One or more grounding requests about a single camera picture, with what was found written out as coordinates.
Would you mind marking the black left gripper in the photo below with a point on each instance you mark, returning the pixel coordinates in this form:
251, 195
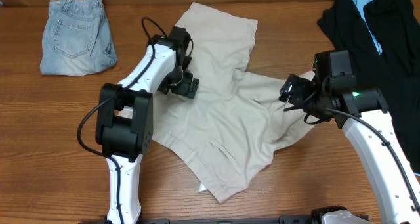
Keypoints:
188, 85

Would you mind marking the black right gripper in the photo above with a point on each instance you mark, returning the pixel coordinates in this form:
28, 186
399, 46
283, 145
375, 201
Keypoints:
302, 86

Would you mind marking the beige cotton shorts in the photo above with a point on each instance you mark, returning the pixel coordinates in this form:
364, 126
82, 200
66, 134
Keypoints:
231, 129

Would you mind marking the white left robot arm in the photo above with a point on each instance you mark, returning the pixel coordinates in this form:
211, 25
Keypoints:
124, 125

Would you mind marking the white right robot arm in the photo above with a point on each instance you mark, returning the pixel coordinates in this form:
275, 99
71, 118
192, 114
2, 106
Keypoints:
362, 114

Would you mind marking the folded light blue jeans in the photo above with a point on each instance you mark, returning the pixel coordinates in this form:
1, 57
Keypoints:
77, 40

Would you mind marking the black garment pile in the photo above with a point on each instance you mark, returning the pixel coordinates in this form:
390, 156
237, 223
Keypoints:
382, 38

